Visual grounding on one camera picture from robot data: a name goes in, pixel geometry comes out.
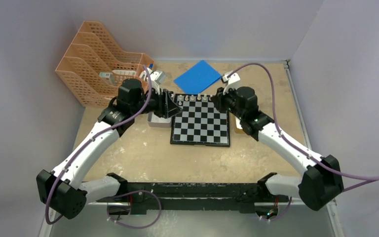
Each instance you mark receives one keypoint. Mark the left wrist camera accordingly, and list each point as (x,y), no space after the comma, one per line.
(157,78)

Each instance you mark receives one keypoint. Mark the black and white chessboard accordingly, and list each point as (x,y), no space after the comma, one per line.
(199,123)

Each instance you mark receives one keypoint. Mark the orange mesh file organizer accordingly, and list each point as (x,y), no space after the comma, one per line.
(94,65)

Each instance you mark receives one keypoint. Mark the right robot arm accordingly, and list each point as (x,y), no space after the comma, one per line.
(319,181)

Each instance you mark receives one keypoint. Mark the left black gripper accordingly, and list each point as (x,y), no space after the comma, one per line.
(166,107)

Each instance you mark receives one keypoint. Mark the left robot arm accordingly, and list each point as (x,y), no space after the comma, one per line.
(63,189)

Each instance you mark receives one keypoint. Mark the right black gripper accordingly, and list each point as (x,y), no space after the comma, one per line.
(219,99)

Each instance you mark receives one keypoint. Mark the black mounting rail base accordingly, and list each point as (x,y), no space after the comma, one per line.
(245,198)

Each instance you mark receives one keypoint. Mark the silver tin with black pieces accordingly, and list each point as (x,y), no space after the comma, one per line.
(155,121)

